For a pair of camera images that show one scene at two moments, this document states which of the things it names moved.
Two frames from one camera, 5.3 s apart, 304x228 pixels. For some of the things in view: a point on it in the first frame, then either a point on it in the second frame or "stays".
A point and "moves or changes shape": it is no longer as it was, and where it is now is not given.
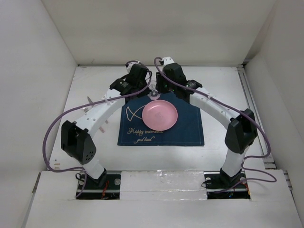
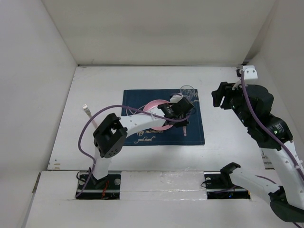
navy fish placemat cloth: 187,130 stays
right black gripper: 160,86 -> 224,89
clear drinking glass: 154,94 moves or changes shape
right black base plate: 220,185 stays
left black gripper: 144,93 -> 183,123
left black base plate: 91,190 stays
